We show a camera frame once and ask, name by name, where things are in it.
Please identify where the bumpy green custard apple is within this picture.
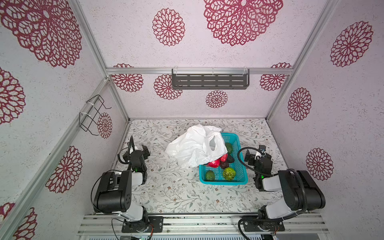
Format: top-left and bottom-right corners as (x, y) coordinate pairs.
(223, 167), (236, 181)

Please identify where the green guava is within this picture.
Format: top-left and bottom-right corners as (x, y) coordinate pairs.
(225, 143), (233, 155)

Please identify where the dark avocado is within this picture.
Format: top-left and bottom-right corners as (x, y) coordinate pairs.
(220, 154), (235, 170)

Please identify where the small green fruit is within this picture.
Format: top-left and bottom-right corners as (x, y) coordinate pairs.
(205, 171), (216, 182)

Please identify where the white plastic bag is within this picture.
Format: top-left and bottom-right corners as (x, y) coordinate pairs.
(165, 124), (228, 169)

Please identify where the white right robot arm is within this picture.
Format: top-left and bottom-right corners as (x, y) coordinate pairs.
(237, 147), (326, 222)

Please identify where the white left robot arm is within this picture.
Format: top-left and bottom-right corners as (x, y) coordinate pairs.
(91, 145), (150, 226)

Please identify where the teal plastic basket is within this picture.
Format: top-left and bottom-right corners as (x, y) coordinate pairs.
(199, 133), (248, 186)

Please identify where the black wire wall rack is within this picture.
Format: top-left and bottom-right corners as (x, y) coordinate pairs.
(78, 95), (111, 136)

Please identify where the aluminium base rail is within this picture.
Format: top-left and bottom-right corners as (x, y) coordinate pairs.
(76, 213), (329, 236)

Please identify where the grey metal wall shelf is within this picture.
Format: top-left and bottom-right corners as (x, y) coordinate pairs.
(171, 69), (250, 90)

